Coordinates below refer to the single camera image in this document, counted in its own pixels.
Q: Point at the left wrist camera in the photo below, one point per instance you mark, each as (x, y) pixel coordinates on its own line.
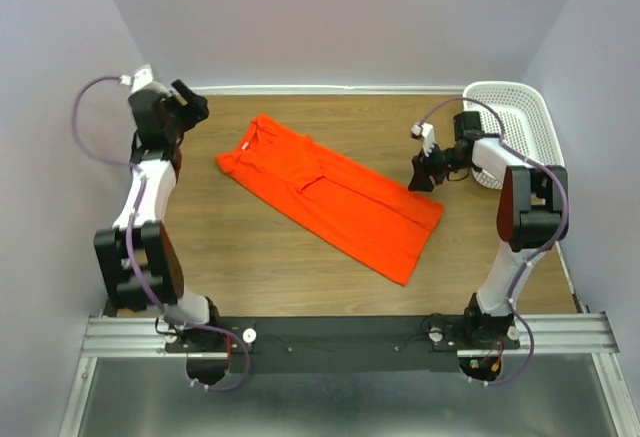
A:
(142, 79)

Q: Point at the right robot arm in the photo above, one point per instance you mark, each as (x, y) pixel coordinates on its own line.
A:
(532, 216)

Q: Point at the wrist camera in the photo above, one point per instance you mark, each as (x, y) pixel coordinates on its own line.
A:
(142, 79)
(424, 132)

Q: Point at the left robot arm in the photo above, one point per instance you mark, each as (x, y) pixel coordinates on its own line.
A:
(139, 265)

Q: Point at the white perforated basket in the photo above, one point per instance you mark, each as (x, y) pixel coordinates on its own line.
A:
(522, 109)

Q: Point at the aluminium front rail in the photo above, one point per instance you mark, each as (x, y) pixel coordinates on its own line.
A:
(147, 337)

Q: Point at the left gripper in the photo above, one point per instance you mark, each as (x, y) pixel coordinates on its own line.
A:
(195, 111)

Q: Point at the orange t-shirt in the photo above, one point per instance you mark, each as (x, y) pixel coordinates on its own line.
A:
(364, 214)

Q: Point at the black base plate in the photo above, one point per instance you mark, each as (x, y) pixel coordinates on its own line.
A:
(272, 360)

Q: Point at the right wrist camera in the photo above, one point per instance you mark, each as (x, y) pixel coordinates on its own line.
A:
(424, 132)

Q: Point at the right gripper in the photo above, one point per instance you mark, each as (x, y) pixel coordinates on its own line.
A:
(422, 165)

